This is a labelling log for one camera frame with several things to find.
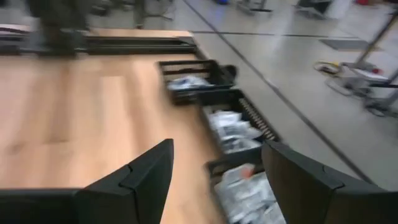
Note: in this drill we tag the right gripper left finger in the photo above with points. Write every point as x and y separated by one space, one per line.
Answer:
124 199

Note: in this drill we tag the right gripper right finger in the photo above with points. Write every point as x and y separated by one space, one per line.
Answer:
311 199

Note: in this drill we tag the white packet with red print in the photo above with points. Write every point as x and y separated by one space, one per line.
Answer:
248 202
241 174

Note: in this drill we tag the black plastic mesh basket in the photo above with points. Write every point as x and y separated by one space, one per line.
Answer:
230 96
230 161
186 67

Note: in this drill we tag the grey wheeled stand base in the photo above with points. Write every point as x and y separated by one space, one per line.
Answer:
357 81

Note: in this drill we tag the grey floor plate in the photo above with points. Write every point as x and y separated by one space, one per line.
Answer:
345 44

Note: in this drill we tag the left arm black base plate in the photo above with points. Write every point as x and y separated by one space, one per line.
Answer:
46 46

